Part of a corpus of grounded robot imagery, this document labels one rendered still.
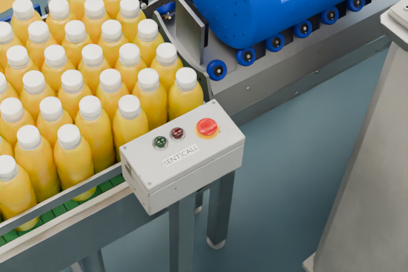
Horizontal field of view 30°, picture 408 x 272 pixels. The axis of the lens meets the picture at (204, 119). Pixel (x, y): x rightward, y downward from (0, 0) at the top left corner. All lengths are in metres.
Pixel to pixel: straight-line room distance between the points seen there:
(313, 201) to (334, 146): 0.24
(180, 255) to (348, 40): 0.63
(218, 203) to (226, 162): 0.80
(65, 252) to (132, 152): 0.33
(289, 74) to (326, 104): 1.05
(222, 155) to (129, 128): 0.18
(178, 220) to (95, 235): 0.18
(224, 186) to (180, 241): 0.50
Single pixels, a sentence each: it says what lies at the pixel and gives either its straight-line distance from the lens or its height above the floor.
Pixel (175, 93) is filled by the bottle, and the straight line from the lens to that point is 1.44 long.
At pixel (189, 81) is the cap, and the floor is 1.09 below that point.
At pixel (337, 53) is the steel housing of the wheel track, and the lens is 1.81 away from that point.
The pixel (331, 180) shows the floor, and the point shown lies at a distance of 2.61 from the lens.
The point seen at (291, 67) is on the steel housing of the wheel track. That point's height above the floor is 0.88.
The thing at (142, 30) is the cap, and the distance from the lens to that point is 1.49.
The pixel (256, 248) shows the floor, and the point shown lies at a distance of 2.46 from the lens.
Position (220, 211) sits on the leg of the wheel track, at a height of 0.26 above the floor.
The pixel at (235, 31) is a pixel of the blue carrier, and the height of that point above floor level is 1.04.
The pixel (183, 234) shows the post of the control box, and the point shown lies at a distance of 1.60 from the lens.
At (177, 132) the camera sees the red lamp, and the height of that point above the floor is 1.11.
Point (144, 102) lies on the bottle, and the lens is 1.44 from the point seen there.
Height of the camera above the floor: 2.22
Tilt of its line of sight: 55 degrees down
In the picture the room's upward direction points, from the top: 3 degrees clockwise
